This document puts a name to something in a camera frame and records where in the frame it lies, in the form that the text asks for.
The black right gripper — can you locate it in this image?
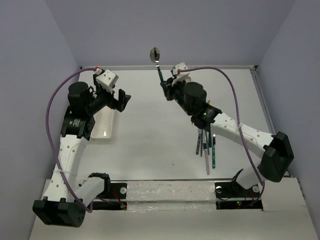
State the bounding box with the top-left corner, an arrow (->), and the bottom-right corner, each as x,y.
164,74 -> 195,115

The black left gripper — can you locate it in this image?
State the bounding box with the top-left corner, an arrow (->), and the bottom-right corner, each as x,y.
86,74 -> 131,115

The silver spoon teal handle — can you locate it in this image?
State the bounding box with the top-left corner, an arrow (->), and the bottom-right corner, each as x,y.
149,47 -> 164,82

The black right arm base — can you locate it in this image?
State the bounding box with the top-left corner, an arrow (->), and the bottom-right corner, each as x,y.
214,169 -> 263,210

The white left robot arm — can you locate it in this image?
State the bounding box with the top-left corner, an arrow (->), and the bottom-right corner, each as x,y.
32,71 -> 131,228

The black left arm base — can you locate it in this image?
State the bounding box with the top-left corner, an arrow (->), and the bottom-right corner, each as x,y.
78,172 -> 128,211

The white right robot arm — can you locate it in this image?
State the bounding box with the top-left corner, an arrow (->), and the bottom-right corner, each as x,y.
160,78 -> 294,196

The white right container tray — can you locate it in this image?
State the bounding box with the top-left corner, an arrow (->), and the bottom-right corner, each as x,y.
91,106 -> 115,141

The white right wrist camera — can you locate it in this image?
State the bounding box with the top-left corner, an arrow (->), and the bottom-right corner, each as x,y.
171,62 -> 191,84

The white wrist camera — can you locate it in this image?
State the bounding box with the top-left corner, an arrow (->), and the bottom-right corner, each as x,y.
95,69 -> 119,94
171,62 -> 191,84

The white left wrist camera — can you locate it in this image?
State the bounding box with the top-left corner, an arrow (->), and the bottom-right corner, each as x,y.
95,69 -> 119,94

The knife with pink handle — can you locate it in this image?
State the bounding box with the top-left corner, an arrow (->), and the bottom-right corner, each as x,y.
203,131 -> 210,175

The knife with teal handle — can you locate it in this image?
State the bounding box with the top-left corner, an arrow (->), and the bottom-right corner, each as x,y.
211,134 -> 216,169

